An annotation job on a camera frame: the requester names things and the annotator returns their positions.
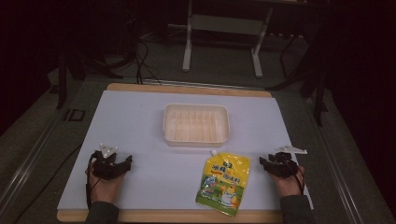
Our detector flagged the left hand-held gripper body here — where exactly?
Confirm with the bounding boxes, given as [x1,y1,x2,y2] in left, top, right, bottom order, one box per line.
[91,143,126,181]

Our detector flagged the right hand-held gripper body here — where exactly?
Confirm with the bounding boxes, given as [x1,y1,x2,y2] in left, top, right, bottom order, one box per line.
[268,145,308,179]

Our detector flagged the yellow spout pouch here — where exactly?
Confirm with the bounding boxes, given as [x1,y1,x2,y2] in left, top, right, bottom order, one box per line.
[194,149,252,217]

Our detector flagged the white plastic tray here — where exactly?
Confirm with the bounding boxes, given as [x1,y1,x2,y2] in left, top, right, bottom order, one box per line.
[163,103,232,147]

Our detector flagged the person's right hand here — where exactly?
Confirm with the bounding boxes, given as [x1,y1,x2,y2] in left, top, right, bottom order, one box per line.
[270,165,306,200]

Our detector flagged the person's left hand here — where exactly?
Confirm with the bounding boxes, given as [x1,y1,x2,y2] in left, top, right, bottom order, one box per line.
[85,160,126,205]

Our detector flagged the white table mat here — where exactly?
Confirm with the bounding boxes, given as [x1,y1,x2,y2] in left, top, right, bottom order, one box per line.
[56,90,314,211]

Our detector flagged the black metal stand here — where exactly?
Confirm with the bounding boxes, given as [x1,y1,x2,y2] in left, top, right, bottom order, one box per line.
[265,29,330,128]
[55,46,138,110]

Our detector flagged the white metal stand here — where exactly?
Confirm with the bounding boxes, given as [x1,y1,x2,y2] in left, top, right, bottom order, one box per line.
[181,0,275,79]

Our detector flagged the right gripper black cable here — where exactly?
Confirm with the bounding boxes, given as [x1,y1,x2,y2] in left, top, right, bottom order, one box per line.
[281,153,305,196]

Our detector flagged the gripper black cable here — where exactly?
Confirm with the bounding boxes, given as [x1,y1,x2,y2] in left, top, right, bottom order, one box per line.
[281,153,305,196]
[85,154,102,211]

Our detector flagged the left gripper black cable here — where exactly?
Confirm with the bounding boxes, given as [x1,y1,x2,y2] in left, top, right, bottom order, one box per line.
[85,154,102,211]

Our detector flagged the grey metal rail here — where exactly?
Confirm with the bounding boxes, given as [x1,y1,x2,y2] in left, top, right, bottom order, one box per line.
[0,104,68,216]
[303,97,365,224]

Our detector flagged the black floor cable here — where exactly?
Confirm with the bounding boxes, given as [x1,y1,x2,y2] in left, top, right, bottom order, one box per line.
[11,143,83,224]

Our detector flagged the black floor cables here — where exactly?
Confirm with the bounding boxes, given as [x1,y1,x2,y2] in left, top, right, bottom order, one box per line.
[134,38,163,86]

